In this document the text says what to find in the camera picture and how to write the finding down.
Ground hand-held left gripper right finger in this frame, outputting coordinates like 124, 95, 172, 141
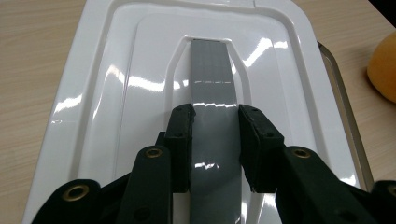
238, 104, 286, 194

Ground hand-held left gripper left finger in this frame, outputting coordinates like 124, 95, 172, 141
155, 103, 196, 194

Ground white lid with grey handle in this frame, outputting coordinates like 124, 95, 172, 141
21, 0, 362, 224

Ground orange plush toy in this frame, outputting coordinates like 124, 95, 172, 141
366, 31, 396, 105

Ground clear storage box grey latches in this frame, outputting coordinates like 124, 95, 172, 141
317, 41, 375, 191

